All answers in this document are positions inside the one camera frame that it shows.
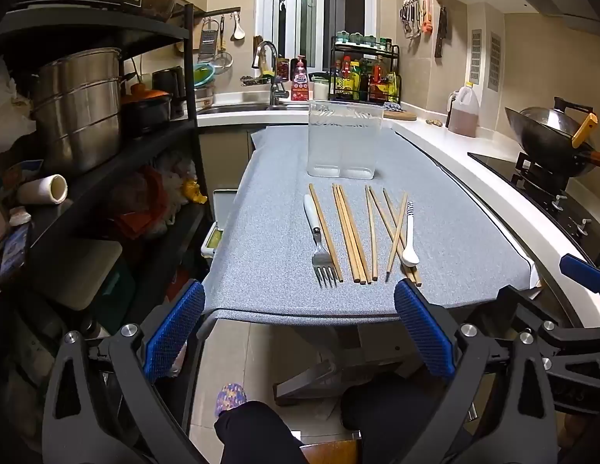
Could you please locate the red jar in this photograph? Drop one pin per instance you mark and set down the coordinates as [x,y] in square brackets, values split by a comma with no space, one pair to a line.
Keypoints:
[282,68]

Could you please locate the white paper roll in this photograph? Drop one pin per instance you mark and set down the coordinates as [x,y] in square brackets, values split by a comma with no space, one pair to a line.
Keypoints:
[41,191]

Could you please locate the blue cloth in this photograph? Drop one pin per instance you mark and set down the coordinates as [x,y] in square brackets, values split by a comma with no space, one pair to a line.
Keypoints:
[392,107]

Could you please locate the row of wooden chopsticks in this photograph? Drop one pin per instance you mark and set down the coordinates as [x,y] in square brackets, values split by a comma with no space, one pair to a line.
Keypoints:
[350,237]

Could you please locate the grey table cover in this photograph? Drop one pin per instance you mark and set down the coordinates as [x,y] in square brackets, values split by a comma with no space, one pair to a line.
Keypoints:
[271,212]

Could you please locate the steel wok lid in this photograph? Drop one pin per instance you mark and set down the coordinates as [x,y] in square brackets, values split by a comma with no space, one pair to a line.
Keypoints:
[546,123]

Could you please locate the black wok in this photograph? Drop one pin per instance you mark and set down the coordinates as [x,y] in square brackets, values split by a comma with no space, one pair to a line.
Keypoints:
[546,152]

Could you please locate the hanging cleaver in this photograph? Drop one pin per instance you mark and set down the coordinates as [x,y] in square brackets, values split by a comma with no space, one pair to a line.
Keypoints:
[441,34]

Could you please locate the black metal shelving rack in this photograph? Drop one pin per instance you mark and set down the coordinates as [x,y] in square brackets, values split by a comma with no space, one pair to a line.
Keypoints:
[87,193]

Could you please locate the red dish soap bottle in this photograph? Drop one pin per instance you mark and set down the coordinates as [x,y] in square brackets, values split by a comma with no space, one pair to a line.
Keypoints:
[300,82]

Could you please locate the yellow plastic item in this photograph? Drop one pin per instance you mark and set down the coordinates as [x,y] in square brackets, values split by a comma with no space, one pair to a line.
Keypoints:
[196,193]

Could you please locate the chrome faucet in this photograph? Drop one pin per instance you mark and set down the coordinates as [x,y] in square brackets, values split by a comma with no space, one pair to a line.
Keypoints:
[275,77]

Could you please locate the black pot with orange lid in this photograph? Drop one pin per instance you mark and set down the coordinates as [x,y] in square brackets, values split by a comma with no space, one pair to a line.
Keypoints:
[145,109]

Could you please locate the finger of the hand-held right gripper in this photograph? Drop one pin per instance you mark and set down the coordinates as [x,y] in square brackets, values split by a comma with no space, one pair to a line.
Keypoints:
[582,273]
[522,302]

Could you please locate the set of hanging kitchen tools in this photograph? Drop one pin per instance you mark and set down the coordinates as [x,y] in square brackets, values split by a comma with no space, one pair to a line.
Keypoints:
[416,17]

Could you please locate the row of green-lid spice jars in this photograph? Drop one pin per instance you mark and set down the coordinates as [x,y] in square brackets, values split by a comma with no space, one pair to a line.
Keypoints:
[360,38]

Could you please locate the green plastic basin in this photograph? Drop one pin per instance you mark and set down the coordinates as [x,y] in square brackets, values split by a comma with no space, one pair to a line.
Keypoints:
[204,76]

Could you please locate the grey table base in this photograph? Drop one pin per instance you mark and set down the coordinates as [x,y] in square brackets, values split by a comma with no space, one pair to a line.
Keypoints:
[329,367]

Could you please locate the row of sauce bottles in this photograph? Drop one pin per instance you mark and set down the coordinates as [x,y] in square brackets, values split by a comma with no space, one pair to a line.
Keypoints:
[365,82]

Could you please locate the brown nuts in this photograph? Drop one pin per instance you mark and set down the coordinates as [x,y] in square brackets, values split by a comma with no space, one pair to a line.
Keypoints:
[434,122]

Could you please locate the white hanging ladle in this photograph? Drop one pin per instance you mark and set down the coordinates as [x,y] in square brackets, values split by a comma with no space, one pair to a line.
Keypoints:
[238,29]

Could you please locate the white plastic bin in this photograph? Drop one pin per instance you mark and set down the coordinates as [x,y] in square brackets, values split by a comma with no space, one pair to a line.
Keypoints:
[220,222]

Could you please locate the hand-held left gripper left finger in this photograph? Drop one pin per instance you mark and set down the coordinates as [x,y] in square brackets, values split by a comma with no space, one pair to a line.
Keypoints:
[176,328]

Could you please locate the white plastic bags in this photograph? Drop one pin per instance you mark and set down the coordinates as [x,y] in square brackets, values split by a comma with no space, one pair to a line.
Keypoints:
[7,106]

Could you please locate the red plastic bags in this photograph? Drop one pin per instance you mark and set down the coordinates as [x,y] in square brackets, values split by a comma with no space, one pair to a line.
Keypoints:
[140,203]

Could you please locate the sponge rack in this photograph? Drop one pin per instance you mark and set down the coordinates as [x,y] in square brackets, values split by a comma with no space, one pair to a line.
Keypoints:
[250,80]

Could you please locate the black cup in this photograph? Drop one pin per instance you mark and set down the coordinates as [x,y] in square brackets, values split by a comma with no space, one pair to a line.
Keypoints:
[168,89]

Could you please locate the grey wall vent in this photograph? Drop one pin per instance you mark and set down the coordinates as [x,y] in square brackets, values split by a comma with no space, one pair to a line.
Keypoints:
[476,55]
[494,63]

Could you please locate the purple floral slipper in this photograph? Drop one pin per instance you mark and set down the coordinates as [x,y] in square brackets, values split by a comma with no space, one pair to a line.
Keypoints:
[230,399]

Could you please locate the round wooden cutting board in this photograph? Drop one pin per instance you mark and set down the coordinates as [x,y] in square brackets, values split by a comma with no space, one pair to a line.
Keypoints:
[406,116]

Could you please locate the person's leg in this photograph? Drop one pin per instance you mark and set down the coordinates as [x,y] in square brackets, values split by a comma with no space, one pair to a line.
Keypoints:
[261,435]
[387,415]

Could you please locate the hanging metal strainer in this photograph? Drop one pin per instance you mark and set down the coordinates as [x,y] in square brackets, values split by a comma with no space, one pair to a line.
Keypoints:
[223,60]

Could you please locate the window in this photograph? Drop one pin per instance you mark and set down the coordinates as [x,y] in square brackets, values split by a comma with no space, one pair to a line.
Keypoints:
[319,9]

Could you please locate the white mesh bag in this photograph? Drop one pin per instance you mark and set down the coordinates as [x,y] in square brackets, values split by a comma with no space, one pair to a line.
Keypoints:
[176,169]

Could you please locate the steel kitchen sink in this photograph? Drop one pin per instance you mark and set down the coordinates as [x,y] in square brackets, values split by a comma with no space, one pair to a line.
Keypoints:
[242,107]

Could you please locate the black spice rack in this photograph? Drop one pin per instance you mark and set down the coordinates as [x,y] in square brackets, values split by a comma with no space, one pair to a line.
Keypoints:
[334,58]

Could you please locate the black gas stove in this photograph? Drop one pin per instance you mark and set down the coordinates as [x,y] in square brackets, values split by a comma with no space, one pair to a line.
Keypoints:
[536,188]

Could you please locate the person's left leg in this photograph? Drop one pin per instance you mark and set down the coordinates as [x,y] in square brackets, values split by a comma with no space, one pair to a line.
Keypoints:
[261,435]

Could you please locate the white jar with green lid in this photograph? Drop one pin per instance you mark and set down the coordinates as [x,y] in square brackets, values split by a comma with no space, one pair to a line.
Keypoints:
[320,89]

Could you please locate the cooking oil jug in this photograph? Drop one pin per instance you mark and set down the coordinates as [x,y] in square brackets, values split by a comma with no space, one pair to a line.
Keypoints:
[464,111]

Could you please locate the beige cutting board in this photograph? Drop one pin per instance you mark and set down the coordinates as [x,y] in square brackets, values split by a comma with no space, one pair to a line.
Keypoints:
[82,273]

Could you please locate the blue packet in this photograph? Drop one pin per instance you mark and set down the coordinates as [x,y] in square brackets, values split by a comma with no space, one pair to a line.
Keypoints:
[14,251]

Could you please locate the person's right leg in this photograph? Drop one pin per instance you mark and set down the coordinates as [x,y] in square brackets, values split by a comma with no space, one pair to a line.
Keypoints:
[387,415]

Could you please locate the brown wooden seat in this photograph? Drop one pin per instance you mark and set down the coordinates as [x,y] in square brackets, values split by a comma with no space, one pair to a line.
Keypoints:
[329,452]

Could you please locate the clear plastic utensil container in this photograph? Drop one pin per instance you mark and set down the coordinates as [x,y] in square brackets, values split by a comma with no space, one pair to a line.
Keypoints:
[345,145]

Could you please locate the stainless steel stacked pot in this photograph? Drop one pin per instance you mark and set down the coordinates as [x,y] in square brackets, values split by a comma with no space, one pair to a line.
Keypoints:
[80,106]

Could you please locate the metal grater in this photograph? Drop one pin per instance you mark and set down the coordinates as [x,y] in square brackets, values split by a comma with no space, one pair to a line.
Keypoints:
[209,36]

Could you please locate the steel bowl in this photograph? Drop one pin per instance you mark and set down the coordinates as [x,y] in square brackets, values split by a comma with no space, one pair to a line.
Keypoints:
[204,97]

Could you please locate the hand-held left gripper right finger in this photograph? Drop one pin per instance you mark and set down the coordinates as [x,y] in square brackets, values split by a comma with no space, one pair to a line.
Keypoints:
[423,328]

